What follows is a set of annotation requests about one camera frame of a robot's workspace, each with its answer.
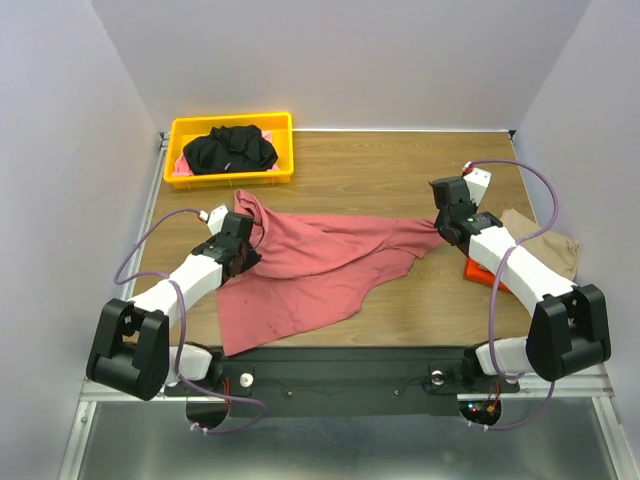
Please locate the yellow plastic bin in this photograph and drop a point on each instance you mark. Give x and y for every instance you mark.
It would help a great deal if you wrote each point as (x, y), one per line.
(230, 151)

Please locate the folded orange t shirt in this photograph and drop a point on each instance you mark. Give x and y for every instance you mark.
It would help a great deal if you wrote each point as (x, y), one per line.
(475, 272)

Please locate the folded beige t shirt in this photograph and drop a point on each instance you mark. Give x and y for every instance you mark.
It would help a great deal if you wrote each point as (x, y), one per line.
(558, 252)

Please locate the light pink t shirt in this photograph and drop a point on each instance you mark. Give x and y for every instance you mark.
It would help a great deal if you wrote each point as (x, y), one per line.
(185, 167)

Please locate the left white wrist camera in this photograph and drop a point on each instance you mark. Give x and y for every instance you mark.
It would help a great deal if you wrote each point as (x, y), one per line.
(214, 219)

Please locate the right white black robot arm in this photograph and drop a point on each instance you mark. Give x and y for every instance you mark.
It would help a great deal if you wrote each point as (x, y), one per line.
(569, 329)

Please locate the pink red t shirt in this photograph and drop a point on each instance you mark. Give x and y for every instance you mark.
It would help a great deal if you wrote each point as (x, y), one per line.
(315, 270)

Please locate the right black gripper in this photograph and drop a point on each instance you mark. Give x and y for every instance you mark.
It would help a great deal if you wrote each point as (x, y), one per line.
(447, 220)

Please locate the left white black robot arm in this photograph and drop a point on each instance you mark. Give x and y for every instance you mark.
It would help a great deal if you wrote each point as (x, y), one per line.
(130, 350)

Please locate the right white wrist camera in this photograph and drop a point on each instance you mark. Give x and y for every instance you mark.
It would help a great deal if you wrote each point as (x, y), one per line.
(477, 181)

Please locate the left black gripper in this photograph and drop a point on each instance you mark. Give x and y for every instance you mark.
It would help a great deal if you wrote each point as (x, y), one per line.
(253, 258)

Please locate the black t shirt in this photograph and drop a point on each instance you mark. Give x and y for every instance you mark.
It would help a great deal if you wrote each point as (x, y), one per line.
(230, 150)

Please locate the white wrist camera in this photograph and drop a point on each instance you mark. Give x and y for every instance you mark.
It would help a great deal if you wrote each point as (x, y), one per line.
(214, 219)
(477, 181)

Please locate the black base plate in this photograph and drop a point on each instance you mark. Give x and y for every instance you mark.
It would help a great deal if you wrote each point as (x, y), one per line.
(354, 381)

